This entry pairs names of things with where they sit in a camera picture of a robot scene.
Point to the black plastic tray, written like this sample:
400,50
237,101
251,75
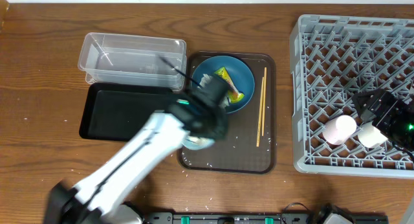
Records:
118,111

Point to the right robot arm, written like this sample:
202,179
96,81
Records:
402,131

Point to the white plastic cup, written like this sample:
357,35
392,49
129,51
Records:
371,137

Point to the wooden chopstick right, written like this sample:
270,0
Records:
264,102

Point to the light blue bowl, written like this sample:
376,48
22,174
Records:
197,143

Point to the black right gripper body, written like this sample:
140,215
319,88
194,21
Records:
396,122

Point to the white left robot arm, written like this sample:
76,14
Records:
195,120

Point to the wooden chopstick left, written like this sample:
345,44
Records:
260,114

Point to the grey dishwasher rack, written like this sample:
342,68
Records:
331,59

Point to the clear plastic bin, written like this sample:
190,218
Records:
133,60

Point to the pink plastic cup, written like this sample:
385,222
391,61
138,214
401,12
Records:
339,129

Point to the yellow snack wrapper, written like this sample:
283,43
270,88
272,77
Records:
233,96

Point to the brown serving tray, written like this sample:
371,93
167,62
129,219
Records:
238,151

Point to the wooden chopstick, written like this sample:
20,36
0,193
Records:
264,102
260,114

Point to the dark blue plate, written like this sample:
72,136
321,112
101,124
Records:
239,72

